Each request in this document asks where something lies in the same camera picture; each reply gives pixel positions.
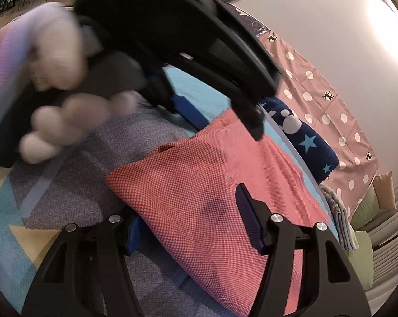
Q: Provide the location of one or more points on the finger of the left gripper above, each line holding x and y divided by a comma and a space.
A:
234, 85
160, 93

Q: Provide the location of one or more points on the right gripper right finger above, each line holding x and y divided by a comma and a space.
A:
329, 286

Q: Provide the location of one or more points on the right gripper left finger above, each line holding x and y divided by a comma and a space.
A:
84, 273

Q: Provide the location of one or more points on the pink knit sweater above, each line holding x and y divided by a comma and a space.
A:
185, 192

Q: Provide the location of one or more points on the left forearm pink sleeve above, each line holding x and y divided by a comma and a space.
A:
17, 40

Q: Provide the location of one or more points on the folded grey floral clothes stack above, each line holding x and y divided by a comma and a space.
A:
346, 234

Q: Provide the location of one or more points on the left hand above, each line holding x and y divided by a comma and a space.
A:
60, 62

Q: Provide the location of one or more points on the green cushion near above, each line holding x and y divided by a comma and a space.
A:
362, 260

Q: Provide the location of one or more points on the green cushion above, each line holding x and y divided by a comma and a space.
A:
362, 260
366, 210

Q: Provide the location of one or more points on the navy star fleece blanket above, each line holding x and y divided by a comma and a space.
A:
319, 157

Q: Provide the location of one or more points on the dark floral pillow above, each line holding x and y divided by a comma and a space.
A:
254, 26

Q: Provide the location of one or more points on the blue patterned bed cover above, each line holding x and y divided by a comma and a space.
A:
37, 201

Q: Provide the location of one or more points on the green cushion far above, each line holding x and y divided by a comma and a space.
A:
366, 210

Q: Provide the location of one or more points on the pink polka dot pillowcase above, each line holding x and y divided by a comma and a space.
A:
306, 91

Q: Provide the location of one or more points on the tan cushion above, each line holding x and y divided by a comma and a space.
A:
384, 189

